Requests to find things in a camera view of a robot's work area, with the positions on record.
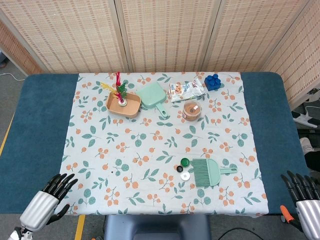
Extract white power strip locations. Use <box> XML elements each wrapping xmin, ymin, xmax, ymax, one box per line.
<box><xmin>291</xmin><ymin>104</ymin><xmax>320</xmax><ymax>130</ymax></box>

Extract blue felt table cover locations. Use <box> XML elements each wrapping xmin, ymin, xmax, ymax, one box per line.
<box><xmin>0</xmin><ymin>71</ymin><xmax>311</xmax><ymax>216</ymax></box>

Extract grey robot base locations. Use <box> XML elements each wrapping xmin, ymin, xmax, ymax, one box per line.
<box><xmin>103</xmin><ymin>214</ymin><xmax>212</xmax><ymax>240</ymax></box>

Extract floral print tablecloth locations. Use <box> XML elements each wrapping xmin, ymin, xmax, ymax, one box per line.
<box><xmin>61</xmin><ymin>71</ymin><xmax>270</xmax><ymax>216</ymax></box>

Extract tan rectangular tray box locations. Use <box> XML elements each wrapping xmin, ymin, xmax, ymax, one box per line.
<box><xmin>105</xmin><ymin>91</ymin><xmax>142</xmax><ymax>119</ymax></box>

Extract orange handled tool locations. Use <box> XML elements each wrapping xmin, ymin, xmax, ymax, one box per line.
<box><xmin>280</xmin><ymin>204</ymin><xmax>294</xmax><ymax>225</ymax></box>

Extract mint green dustpan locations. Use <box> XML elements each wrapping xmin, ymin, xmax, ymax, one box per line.
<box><xmin>134</xmin><ymin>81</ymin><xmax>169</xmax><ymax>119</ymax></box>

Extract white shoe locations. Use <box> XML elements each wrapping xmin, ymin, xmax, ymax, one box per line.
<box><xmin>299</xmin><ymin>136</ymin><xmax>315</xmax><ymax>156</ymax></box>

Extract clear plastic snack jar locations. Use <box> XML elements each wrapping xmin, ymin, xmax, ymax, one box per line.
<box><xmin>181</xmin><ymin>99</ymin><xmax>203</xmax><ymax>123</ymax></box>

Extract white floor cable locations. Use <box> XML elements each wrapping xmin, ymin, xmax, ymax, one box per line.
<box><xmin>0</xmin><ymin>72</ymin><xmax>26</xmax><ymax>82</ymax></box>

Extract black trouser leg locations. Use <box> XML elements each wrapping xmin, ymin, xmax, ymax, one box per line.
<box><xmin>303</xmin><ymin>149</ymin><xmax>320</xmax><ymax>173</ymax></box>

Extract white snack bag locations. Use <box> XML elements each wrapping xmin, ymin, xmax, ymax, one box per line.
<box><xmin>168</xmin><ymin>76</ymin><xmax>206</xmax><ymax>103</ymax></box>

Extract black floor cable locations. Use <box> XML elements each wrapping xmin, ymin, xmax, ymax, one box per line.
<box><xmin>214</xmin><ymin>227</ymin><xmax>263</xmax><ymax>240</ymax></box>

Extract teal green plastic cleaning brush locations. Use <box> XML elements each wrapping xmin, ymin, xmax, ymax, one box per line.
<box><xmin>191</xmin><ymin>158</ymin><xmax>238</xmax><ymax>188</ymax></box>

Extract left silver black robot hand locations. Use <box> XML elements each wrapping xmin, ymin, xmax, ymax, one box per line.
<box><xmin>19</xmin><ymin>173</ymin><xmax>79</xmax><ymax>232</ymax></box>

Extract blue building block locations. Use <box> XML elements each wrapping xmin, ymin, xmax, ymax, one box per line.
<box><xmin>204</xmin><ymin>73</ymin><xmax>227</xmax><ymax>92</ymax></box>

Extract woven folding screen panel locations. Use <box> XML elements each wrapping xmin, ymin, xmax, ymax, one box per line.
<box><xmin>262</xmin><ymin>4</ymin><xmax>320</xmax><ymax>111</ymax></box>
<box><xmin>114</xmin><ymin>0</ymin><xmax>222</xmax><ymax>73</ymax></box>
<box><xmin>0</xmin><ymin>0</ymin><xmax>131</xmax><ymax>75</ymax></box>
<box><xmin>202</xmin><ymin>0</ymin><xmax>320</xmax><ymax>73</ymax></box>
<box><xmin>0</xmin><ymin>19</ymin><xmax>42</xmax><ymax>76</ymax></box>

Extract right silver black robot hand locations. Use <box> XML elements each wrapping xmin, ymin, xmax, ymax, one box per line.
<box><xmin>280</xmin><ymin>170</ymin><xmax>320</xmax><ymax>240</ymax></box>

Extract colourful feather shuttlecock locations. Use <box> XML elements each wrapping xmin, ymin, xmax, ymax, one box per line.
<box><xmin>99</xmin><ymin>71</ymin><xmax>128</xmax><ymax>108</ymax></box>

